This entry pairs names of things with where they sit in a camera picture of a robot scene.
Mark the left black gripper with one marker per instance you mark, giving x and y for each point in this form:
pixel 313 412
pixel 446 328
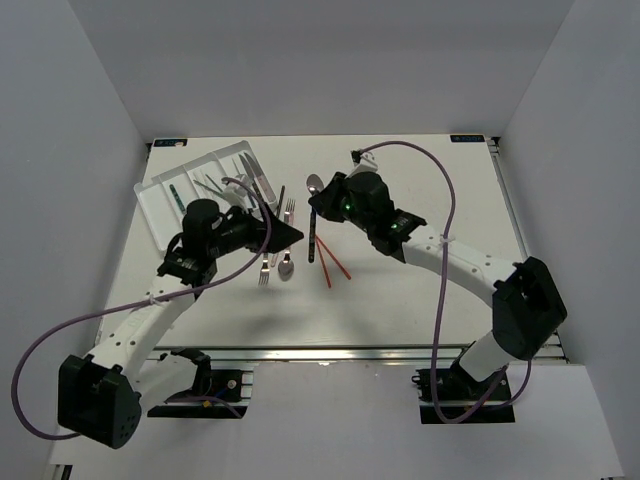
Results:
pixel 281 235

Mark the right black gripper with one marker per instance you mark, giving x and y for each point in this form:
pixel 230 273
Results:
pixel 326 200

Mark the pink handled fork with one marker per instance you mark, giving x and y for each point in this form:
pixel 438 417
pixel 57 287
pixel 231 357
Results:
pixel 289 212

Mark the pink handled spoon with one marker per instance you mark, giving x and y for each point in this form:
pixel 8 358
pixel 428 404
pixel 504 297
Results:
pixel 284 264

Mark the orange chopstick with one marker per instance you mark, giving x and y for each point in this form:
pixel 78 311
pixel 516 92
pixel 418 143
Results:
pixel 323 262
pixel 343 269

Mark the green handled fork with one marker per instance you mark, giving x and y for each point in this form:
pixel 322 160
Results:
pixel 264 274

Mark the dark handled knife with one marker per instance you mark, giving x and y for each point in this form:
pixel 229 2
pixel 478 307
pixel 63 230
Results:
pixel 248 164

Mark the green handled knife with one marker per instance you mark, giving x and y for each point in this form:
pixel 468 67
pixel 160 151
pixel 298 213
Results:
pixel 236 167

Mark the teal chopstick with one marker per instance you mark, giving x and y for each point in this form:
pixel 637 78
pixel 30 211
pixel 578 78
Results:
pixel 209 189
pixel 214 183

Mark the green handled spoon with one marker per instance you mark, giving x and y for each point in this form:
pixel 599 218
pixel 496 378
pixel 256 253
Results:
pixel 177 199

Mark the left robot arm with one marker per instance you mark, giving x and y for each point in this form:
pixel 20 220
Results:
pixel 104 394

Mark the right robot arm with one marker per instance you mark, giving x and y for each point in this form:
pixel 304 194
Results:
pixel 526 305

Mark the white divided cutlery tray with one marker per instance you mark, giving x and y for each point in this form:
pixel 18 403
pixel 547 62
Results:
pixel 157 203

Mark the right blue table label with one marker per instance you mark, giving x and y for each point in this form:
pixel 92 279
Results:
pixel 466 138

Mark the blue table label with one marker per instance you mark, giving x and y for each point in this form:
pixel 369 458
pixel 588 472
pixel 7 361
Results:
pixel 169 143
pixel 466 138

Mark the left blue table label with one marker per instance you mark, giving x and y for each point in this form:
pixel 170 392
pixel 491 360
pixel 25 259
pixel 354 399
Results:
pixel 169 143

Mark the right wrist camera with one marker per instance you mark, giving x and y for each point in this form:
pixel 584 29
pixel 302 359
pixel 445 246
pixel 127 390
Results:
pixel 362 162

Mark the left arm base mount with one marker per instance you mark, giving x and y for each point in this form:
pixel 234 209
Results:
pixel 213 392

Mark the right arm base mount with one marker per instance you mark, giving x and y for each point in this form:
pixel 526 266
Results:
pixel 456 399

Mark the aluminium table frame rail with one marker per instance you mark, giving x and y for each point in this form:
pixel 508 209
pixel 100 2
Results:
pixel 553 353

